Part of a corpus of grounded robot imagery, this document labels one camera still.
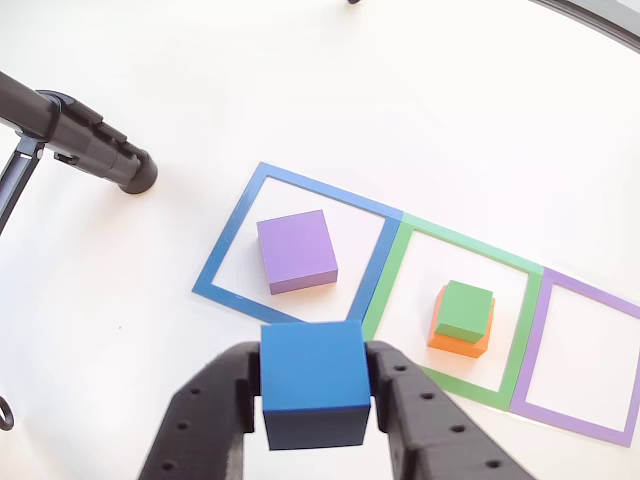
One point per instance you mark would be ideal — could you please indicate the small blue cube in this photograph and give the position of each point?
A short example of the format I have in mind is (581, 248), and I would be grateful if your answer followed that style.
(315, 370)

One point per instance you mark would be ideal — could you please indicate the green square frame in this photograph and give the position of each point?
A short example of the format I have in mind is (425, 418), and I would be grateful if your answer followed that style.
(395, 280)

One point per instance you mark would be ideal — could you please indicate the purple square frame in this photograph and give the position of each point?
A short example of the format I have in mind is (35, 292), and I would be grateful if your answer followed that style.
(535, 360)

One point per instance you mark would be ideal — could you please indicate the green cube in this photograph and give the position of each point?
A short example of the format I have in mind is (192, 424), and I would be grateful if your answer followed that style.
(465, 310)

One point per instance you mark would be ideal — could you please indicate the orange cube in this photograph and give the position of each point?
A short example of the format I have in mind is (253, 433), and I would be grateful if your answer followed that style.
(480, 345)

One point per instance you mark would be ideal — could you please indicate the black tripod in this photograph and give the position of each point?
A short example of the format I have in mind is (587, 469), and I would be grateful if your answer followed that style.
(75, 135)

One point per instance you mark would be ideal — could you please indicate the blue square frame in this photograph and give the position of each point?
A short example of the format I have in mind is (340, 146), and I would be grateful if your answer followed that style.
(220, 255)

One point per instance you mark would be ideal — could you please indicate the purple block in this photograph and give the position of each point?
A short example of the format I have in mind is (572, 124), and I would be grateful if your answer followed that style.
(297, 250)

